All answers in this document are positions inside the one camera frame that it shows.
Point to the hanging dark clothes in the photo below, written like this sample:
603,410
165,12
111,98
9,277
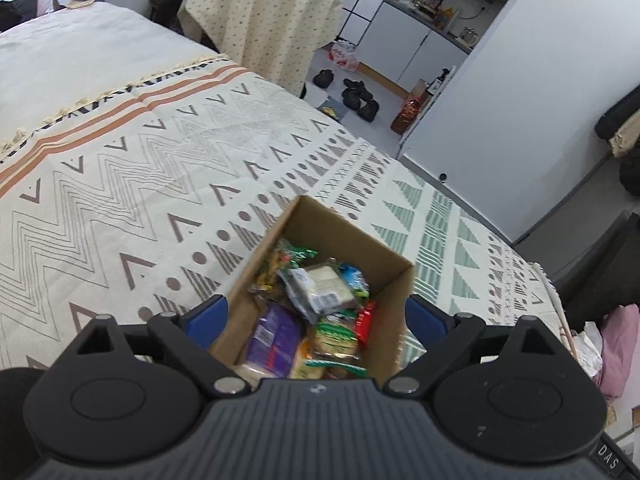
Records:
622,135

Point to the white bed sheet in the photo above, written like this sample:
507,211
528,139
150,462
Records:
75,60

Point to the spray bottle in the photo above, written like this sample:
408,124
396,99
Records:
440,81

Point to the table with dotted tablecloth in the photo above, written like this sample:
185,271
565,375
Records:
260,15

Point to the black chair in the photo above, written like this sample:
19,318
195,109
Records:
605,270

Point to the clear cake packet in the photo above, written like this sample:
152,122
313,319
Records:
325,287

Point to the green-edged biscuit packet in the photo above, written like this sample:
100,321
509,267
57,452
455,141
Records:
335,337

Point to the purple snack packet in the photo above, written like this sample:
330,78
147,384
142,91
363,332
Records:
275,342

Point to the green candy packet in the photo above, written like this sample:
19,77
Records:
300,255

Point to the dark clothes pile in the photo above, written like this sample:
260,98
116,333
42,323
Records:
165,5

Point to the red candy packet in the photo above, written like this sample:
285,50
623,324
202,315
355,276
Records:
367,324

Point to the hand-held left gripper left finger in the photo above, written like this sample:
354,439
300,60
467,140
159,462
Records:
205,321

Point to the brown cardboard box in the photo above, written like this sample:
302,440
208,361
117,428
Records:
330,245

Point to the red-brown bottle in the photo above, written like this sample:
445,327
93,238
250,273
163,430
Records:
406,116

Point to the patterned blanket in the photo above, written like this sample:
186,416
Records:
125,185

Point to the clear peanut snack packet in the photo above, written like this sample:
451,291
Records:
270,272

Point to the pink cloth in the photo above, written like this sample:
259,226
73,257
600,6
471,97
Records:
622,350

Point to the white plastic bag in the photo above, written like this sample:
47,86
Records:
589,347

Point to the grey kitchen cabinet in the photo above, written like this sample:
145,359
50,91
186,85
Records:
425,25

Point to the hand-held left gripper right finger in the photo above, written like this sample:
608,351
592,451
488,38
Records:
425,321

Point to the blue candy packet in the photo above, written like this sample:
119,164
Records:
356,277

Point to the white refrigerator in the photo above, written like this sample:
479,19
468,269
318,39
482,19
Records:
525,85

